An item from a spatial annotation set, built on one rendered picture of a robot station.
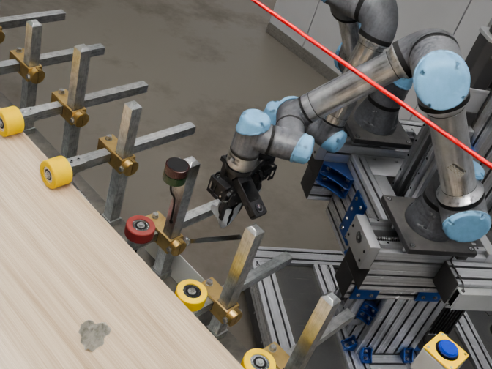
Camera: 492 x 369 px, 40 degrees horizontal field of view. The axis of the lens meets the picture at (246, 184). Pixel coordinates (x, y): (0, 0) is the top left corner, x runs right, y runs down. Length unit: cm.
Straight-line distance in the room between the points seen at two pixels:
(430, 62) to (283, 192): 219
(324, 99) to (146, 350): 74
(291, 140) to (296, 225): 183
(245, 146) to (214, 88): 264
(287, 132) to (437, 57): 39
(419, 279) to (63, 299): 104
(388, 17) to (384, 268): 70
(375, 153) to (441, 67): 90
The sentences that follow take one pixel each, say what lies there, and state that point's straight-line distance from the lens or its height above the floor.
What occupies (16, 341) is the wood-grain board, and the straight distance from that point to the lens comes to 156.
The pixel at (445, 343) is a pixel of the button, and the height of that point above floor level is 123.
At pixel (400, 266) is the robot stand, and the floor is 92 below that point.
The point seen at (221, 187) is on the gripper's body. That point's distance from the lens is 172.
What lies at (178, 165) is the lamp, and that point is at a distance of 168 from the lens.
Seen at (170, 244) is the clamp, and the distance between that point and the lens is 186.
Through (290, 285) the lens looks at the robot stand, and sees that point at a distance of 281.
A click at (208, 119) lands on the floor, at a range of 394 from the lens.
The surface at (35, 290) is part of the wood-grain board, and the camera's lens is 165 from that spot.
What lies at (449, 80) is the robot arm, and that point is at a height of 157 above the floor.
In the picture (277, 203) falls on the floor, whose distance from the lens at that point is 350.
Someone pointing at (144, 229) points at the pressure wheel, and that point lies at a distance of 182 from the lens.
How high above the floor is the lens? 216
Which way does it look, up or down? 37 degrees down
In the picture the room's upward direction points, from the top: 19 degrees clockwise
